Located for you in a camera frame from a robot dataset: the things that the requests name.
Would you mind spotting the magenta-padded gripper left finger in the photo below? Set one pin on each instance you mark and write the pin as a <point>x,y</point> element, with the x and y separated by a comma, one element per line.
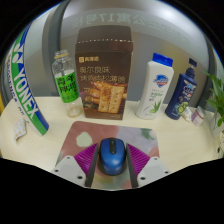
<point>84,159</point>

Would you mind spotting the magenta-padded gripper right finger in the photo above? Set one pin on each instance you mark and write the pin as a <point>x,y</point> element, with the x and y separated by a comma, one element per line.
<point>140,159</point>

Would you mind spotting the blue computer mouse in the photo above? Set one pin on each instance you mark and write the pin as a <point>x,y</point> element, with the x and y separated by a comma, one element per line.
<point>112,156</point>

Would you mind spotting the floral pastel mouse pad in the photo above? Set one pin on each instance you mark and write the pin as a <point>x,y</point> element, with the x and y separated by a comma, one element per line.
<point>100,131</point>

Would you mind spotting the crumpled white tissue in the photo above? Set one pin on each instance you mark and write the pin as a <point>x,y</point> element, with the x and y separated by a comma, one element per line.
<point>187,114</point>

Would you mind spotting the white bottle blue cap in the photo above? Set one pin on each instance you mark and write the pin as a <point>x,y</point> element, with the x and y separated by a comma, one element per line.
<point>154,90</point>

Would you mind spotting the small white jar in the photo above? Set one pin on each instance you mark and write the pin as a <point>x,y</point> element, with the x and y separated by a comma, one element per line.
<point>198,116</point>

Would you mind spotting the clear bottle green label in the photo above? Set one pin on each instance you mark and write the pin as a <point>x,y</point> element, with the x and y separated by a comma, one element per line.
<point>67,86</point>

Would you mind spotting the dark blue pump bottle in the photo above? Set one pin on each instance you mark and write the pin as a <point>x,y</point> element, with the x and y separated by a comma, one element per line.
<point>181,95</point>

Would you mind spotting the white green shuttlecock tube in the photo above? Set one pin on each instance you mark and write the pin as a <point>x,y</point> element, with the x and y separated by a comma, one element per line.
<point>25,90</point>

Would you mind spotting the brown cracker box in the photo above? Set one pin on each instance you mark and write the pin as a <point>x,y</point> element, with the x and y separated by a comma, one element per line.
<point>104,70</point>

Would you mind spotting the green plant white pot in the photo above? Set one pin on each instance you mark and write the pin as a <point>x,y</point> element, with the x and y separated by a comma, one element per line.
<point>217,100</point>

